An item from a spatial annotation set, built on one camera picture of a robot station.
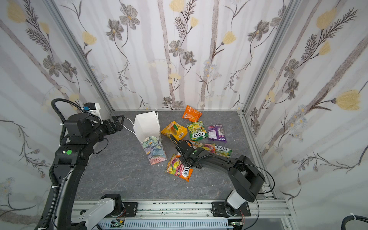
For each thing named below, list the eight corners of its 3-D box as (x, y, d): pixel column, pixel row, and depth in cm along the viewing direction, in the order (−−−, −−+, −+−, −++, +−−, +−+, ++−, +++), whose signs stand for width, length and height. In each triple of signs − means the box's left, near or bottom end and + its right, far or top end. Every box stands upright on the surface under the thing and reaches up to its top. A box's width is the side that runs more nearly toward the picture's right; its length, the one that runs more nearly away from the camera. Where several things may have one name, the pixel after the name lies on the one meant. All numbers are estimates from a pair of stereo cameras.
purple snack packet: (208, 141, 104) (209, 138, 101) (207, 127, 112) (207, 124, 109) (225, 141, 104) (226, 139, 101) (222, 127, 112) (223, 124, 109)
